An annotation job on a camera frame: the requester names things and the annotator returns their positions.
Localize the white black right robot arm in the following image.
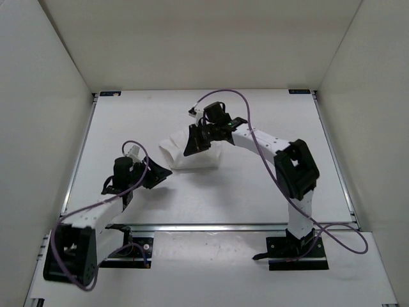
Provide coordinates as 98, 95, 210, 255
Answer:
197, 102, 320, 258

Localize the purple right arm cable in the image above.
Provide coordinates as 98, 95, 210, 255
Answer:
193, 89, 368, 263

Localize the white pleated skirt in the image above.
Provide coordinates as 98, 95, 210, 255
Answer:
158, 129, 223, 170

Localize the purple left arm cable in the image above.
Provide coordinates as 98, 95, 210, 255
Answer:
50, 140, 151, 292

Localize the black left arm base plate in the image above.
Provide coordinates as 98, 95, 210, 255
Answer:
96, 224, 154, 269

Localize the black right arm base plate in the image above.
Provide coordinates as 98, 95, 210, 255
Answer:
252, 237, 329, 271

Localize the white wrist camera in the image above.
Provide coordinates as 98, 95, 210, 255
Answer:
125, 145, 141, 164
188, 103, 204, 126

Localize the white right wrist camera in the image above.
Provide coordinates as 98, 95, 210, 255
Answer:
188, 103, 204, 126

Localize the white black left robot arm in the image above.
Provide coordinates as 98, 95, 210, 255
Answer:
43, 140, 172, 292

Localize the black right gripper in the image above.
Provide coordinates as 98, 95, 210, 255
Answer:
184, 123, 219, 157

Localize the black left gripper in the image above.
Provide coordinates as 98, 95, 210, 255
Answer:
129, 154, 173, 189

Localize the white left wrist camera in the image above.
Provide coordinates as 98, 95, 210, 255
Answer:
125, 145, 141, 164

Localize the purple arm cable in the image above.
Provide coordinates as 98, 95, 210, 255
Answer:
50, 140, 151, 292
193, 89, 368, 263

